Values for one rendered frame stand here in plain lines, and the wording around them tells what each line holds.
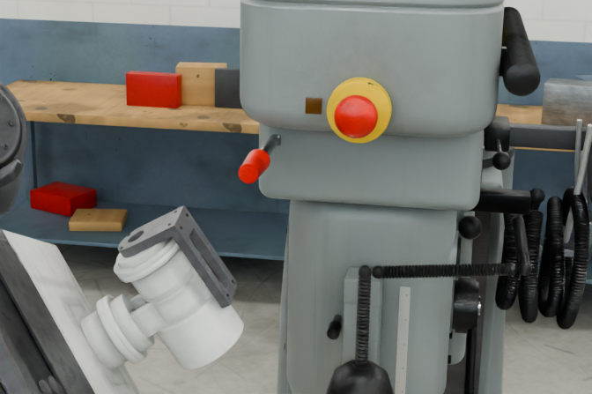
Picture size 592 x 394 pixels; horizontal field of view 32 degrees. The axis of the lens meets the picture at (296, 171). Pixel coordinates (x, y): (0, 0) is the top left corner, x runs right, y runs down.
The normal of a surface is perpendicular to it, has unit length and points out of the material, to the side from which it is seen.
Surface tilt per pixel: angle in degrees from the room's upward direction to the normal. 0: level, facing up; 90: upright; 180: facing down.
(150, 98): 90
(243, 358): 0
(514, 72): 90
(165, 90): 90
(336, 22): 90
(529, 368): 0
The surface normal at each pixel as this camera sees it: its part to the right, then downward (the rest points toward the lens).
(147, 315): 0.17, 0.26
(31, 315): 0.85, -0.53
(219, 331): 0.59, -0.06
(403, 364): -0.16, 0.26
